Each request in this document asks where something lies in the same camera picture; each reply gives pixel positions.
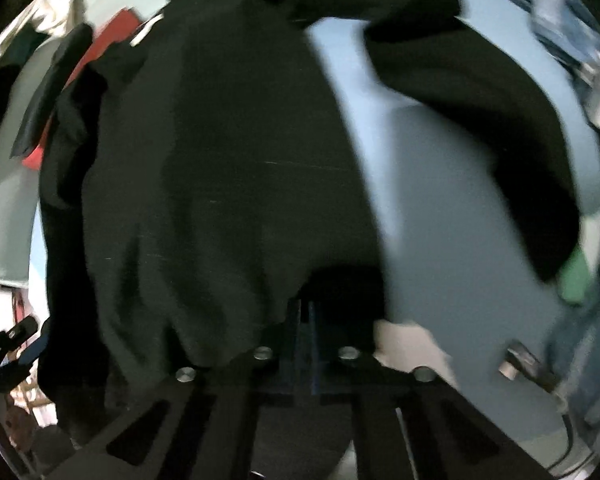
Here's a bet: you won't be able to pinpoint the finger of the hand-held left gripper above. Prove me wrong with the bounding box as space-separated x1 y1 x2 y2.
0 315 38 358
11 321 52 368

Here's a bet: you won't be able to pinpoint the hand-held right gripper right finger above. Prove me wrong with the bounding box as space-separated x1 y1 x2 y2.
307 301 557 480

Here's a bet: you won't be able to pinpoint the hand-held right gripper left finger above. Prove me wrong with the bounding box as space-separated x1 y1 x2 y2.
45 299 304 480

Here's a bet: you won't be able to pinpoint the black garment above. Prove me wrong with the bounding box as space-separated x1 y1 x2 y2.
37 0 583 448

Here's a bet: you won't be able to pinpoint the small white cloth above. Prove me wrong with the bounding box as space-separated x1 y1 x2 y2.
372 320 457 388

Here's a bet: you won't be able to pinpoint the light blue bed sheet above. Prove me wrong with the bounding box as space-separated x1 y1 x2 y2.
305 0 600 453

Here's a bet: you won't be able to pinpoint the green cloth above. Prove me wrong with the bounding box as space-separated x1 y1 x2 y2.
559 246 600 307

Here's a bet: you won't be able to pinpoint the blue denim garment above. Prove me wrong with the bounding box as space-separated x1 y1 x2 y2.
545 210 600 428

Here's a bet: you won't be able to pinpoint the red cloth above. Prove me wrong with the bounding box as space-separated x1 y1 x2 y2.
22 7 142 173

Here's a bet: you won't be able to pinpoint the white crumpled cloth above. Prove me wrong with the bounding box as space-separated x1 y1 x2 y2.
0 0 83 63

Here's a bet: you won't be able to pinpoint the blue jeans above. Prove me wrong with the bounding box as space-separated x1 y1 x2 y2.
527 0 600 91

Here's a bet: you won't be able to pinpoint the metal plug with black cable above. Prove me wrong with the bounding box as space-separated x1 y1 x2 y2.
497 341 583 466

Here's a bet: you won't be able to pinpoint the dark cloth strap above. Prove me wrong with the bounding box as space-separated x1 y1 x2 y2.
10 22 95 159

